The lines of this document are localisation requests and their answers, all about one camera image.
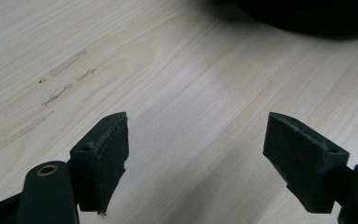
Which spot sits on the black round object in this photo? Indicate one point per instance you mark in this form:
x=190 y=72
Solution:
x=307 y=15

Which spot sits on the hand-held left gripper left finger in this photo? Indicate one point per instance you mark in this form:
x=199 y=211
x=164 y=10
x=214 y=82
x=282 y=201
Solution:
x=101 y=161

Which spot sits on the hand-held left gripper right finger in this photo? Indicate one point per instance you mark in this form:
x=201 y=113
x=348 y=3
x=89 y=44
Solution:
x=304 y=161

